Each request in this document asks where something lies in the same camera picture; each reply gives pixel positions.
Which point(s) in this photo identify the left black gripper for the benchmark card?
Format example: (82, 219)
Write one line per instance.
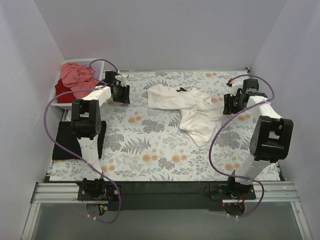
(122, 94)

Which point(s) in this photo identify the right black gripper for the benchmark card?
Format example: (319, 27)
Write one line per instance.
(229, 107)

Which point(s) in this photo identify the white t shirt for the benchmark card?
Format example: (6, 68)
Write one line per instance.
(200, 117)

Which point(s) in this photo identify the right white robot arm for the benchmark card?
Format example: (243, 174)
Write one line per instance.
(272, 134)

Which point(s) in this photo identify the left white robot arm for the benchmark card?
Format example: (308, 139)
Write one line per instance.
(86, 120)

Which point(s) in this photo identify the white plastic laundry basket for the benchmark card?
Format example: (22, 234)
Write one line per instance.
(98, 67)

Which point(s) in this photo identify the pink t shirt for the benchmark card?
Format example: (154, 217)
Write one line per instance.
(74, 77)

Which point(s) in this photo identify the floral patterned table mat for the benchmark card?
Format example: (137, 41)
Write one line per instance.
(143, 144)

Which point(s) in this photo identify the folded black t shirt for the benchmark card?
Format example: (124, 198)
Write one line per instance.
(67, 139)

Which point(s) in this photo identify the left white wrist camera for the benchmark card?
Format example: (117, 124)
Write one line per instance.
(122, 78)

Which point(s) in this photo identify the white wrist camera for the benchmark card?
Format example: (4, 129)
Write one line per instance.
(234, 86)
(122, 78)

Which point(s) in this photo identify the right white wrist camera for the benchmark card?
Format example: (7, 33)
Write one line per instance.
(234, 86)

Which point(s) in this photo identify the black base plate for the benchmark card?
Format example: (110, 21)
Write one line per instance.
(161, 195)

